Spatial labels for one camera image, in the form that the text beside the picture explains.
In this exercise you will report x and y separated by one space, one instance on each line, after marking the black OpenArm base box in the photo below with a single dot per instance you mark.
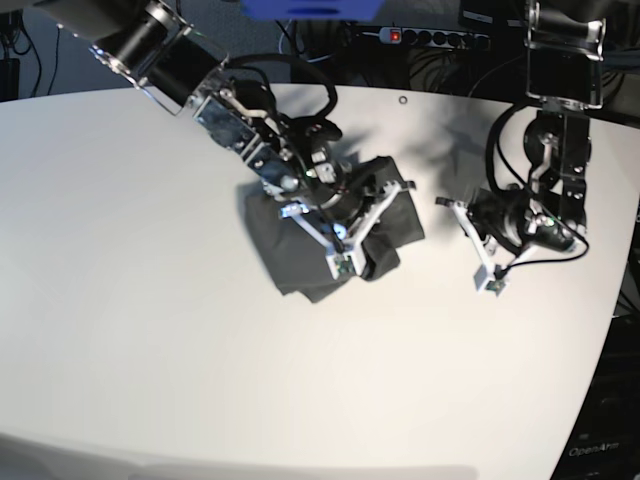
604 442

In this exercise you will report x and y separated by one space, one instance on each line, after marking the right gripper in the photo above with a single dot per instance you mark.
381 218

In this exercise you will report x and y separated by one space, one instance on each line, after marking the grey T-shirt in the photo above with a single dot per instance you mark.
315 250

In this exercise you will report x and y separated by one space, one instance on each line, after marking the blue plastic box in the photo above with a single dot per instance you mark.
359 10

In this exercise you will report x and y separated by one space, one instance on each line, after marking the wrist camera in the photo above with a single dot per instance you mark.
351 262
487 281

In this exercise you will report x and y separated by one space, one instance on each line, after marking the white power strip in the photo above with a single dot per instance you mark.
433 38

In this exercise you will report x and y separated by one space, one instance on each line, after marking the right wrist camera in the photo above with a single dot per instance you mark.
351 262

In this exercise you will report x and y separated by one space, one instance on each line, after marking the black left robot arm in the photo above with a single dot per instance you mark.
564 54

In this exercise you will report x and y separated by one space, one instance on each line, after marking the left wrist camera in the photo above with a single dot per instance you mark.
487 281

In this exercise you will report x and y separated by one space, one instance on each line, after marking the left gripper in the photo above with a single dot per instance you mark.
500 227

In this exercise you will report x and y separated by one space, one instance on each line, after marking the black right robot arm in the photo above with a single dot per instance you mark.
161 54

